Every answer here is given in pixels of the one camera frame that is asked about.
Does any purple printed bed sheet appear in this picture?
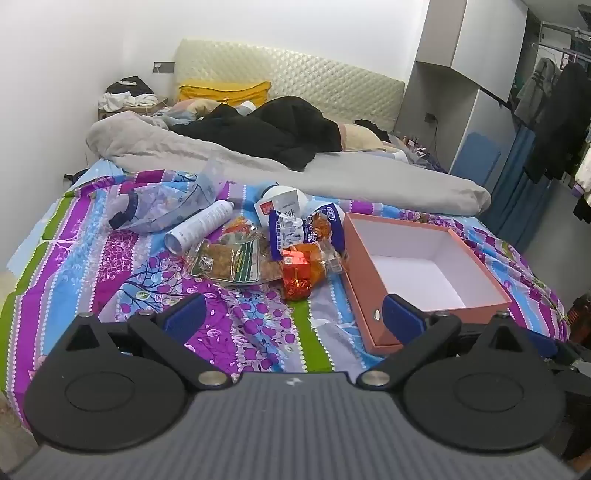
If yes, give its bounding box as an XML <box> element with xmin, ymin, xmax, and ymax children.
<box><xmin>0</xmin><ymin>157</ymin><xmax>571</xmax><ymax>425</ymax></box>

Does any grey blanket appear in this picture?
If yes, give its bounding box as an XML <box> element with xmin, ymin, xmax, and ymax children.
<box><xmin>85</xmin><ymin>111</ymin><xmax>492</xmax><ymax>215</ymax></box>

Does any blue curtain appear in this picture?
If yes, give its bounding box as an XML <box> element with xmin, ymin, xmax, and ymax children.
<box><xmin>482</xmin><ymin>122</ymin><xmax>555</xmax><ymax>241</ymax></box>

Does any blue and white snack packet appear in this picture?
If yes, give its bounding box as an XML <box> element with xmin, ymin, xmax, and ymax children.
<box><xmin>268</xmin><ymin>210</ymin><xmax>308</xmax><ymax>261</ymax></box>

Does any blue board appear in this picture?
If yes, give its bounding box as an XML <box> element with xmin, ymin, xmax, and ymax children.
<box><xmin>450</xmin><ymin>132</ymin><xmax>502</xmax><ymax>185</ymax></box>

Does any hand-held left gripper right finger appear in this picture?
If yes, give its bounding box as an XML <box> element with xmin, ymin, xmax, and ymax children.
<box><xmin>358</xmin><ymin>294</ymin><xmax>532</xmax><ymax>388</ymax></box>

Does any pastel printed quilt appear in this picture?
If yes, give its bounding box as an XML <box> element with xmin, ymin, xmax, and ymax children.
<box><xmin>161</xmin><ymin>98</ymin><xmax>222</xmax><ymax>125</ymax></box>

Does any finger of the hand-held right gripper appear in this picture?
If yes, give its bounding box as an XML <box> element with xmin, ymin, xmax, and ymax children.
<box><xmin>531</xmin><ymin>325</ymin><xmax>591</xmax><ymax>370</ymax></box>

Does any pile of clothes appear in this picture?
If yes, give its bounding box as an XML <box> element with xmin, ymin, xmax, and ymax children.
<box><xmin>102</xmin><ymin>76</ymin><xmax>158</xmax><ymax>112</ymax></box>

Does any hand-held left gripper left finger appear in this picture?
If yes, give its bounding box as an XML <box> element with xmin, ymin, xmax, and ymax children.
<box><xmin>65</xmin><ymin>293</ymin><xmax>234</xmax><ymax>388</ymax></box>

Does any orange print snack packet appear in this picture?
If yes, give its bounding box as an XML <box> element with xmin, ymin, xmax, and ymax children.
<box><xmin>217</xmin><ymin>215</ymin><xmax>269</xmax><ymax>245</ymax></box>

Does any red foil snack packet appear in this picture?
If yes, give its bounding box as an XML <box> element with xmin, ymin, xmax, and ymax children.
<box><xmin>281</xmin><ymin>251</ymin><xmax>319</xmax><ymax>303</ymax></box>

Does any black hanging coat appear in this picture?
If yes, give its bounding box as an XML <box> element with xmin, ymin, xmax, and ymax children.
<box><xmin>524</xmin><ymin>62</ymin><xmax>591</xmax><ymax>183</ymax></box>

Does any white spray can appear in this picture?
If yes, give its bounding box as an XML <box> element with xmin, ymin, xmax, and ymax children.
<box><xmin>165</xmin><ymin>200</ymin><xmax>235</xmax><ymax>254</ymax></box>

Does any white red-label snack packet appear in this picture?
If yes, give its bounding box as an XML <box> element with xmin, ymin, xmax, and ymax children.
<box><xmin>255</xmin><ymin>191</ymin><xmax>301</xmax><ymax>227</ymax></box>

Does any beige pillow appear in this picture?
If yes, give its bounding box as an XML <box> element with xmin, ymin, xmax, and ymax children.
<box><xmin>337</xmin><ymin>121</ymin><xmax>393</xmax><ymax>151</ymax></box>

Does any blue snack bag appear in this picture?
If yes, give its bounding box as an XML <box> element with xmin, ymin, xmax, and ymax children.
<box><xmin>300</xmin><ymin>202</ymin><xmax>348</xmax><ymax>259</ymax></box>

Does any cream quilted headboard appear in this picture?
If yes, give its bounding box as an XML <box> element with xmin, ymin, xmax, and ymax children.
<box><xmin>174</xmin><ymin>38</ymin><xmax>406</xmax><ymax>134</ymax></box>

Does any white wardrobe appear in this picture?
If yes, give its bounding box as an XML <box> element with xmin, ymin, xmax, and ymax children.
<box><xmin>394</xmin><ymin>0</ymin><xmax>529</xmax><ymax>181</ymax></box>

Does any dark cloth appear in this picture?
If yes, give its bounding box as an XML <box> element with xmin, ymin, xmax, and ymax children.
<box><xmin>355</xmin><ymin>119</ymin><xmax>391</xmax><ymax>139</ymax></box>

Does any metal clothes rail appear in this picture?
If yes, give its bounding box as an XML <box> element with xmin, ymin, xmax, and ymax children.
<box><xmin>531</xmin><ymin>18</ymin><xmax>591</xmax><ymax>51</ymax></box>

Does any clear plastic bag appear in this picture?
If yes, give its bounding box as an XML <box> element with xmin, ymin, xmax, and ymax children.
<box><xmin>107</xmin><ymin>157</ymin><xmax>225</xmax><ymax>232</ymax></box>

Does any grey striped hanging jacket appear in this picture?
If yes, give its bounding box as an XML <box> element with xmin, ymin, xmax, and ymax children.
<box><xmin>512</xmin><ymin>58</ymin><xmax>559</xmax><ymax>127</ymax></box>

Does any black jacket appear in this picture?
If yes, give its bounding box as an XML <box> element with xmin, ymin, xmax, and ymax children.
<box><xmin>168</xmin><ymin>95</ymin><xmax>345</xmax><ymax>171</ymax></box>

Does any yellow pillow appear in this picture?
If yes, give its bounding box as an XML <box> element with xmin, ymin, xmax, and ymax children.
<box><xmin>178</xmin><ymin>80</ymin><xmax>272</xmax><ymax>108</ymax></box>

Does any small clear snack packet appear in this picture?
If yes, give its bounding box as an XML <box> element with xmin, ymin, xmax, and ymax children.
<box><xmin>323</xmin><ymin>251</ymin><xmax>347</xmax><ymax>275</ymax></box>

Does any pink cardboard box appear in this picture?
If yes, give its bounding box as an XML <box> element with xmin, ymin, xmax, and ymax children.
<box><xmin>342</xmin><ymin>212</ymin><xmax>513</xmax><ymax>356</ymax></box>

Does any green-label clear snack packet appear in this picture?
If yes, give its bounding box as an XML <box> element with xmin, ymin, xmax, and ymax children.
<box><xmin>187</xmin><ymin>240</ymin><xmax>282</xmax><ymax>289</ymax></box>

